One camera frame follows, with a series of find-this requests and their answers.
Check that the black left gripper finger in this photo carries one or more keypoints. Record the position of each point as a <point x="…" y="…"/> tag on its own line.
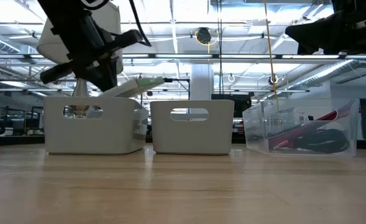
<point x="58" y="72"/>
<point x="126" y="39"/>

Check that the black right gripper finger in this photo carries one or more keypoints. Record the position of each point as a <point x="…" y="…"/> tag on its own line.
<point x="316" y="37"/>

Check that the white square booklet with picture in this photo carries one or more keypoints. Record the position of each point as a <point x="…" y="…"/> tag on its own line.
<point x="133" y="87"/>

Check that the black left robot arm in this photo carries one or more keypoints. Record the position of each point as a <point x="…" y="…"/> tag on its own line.
<point x="61" y="4"/>

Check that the light grey plastic bin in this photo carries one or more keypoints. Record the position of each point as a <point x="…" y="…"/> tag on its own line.
<point x="108" y="137"/>
<point x="192" y="137"/>

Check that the clear plastic bin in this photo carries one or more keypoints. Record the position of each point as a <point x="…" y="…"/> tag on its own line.
<point x="263" y="124"/>

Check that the table lamp white shade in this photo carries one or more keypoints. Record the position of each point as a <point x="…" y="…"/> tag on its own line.
<point x="52" y="46"/>

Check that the black aluminium extrusion frame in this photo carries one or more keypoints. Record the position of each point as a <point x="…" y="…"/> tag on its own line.
<point x="15" y="140"/>

